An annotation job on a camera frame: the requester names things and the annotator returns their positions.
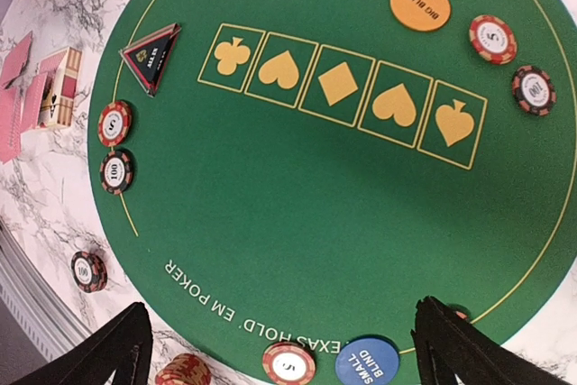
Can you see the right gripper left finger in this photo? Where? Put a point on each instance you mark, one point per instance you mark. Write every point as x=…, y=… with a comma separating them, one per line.
x=118, y=353

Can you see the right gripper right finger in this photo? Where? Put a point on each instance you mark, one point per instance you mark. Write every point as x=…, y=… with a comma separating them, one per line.
x=450, y=350

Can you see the red poker chip stack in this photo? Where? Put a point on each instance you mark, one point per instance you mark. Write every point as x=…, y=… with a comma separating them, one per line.
x=184, y=369

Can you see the black poker chip stack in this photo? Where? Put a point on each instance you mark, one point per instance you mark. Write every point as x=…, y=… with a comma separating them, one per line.
x=89, y=271

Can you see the blue small blind button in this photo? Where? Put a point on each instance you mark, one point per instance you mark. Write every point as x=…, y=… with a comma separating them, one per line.
x=367, y=360

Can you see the red playing card deck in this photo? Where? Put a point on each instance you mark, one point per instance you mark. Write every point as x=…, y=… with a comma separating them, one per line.
x=20, y=110

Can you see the black triangular dealer button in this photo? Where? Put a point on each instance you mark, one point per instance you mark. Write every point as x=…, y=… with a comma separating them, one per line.
x=147, y=57

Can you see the orange big blind button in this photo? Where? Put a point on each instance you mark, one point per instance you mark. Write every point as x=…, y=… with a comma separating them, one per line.
x=422, y=15

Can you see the round green poker mat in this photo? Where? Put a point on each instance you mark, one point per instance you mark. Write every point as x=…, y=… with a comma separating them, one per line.
x=310, y=169

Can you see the playing card box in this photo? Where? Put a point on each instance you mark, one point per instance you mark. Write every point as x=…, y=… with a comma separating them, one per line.
x=62, y=69

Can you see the front aluminium rail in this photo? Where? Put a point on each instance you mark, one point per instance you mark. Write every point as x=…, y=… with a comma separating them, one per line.
x=46, y=320

